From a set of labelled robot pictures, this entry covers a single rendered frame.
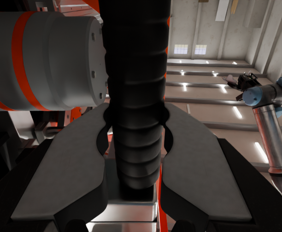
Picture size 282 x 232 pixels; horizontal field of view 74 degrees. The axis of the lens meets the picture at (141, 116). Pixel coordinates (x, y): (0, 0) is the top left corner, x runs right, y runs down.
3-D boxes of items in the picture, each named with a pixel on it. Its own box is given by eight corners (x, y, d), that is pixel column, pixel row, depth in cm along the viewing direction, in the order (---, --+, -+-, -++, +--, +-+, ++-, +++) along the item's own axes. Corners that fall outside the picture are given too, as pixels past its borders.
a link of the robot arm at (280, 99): (283, 88, 74) (267, 108, 82) (303, 84, 77) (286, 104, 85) (268, 77, 79) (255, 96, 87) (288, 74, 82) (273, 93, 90)
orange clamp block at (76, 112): (44, 122, 54) (58, 128, 62) (71, 122, 54) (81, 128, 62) (47, 99, 55) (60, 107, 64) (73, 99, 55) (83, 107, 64)
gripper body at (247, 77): (251, 71, 100) (266, 85, 92) (245, 84, 107) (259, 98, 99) (238, 74, 100) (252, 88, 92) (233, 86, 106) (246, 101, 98)
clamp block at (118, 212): (38, 204, 14) (55, 239, 17) (158, 204, 14) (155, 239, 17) (62, 156, 18) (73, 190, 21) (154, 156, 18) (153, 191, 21)
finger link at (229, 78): (224, 69, 106) (240, 75, 101) (221, 78, 110) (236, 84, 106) (221, 72, 104) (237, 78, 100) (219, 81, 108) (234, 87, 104)
